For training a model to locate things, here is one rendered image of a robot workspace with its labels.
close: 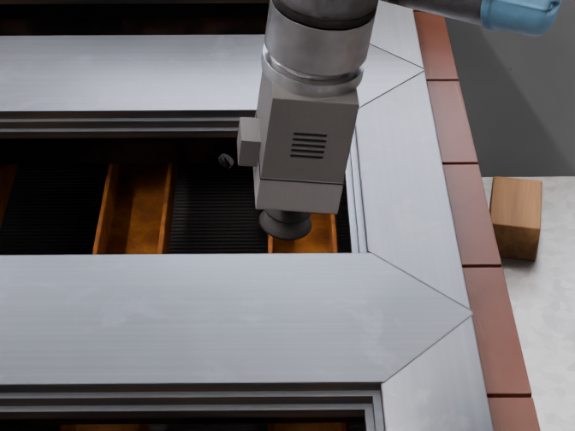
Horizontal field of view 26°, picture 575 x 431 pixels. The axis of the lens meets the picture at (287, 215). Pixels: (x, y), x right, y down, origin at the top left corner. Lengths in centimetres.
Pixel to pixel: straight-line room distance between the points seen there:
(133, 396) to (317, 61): 38
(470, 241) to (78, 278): 40
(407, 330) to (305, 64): 36
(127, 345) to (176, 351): 4
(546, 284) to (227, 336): 47
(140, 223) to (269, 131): 66
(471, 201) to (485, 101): 67
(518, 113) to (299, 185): 112
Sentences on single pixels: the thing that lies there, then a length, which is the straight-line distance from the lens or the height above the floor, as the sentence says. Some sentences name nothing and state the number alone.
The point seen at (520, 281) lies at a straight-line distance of 147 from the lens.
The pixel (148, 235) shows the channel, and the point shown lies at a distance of 152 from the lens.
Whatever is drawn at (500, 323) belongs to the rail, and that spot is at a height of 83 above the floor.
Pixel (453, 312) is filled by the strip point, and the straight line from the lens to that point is 117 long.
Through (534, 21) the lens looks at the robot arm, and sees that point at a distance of 83.
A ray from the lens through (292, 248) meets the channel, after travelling 149.
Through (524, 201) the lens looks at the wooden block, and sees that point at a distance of 151.
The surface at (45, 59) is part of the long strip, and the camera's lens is 157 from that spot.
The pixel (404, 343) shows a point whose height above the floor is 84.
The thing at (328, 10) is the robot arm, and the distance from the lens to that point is 85.
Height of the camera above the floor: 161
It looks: 37 degrees down
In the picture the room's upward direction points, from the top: straight up
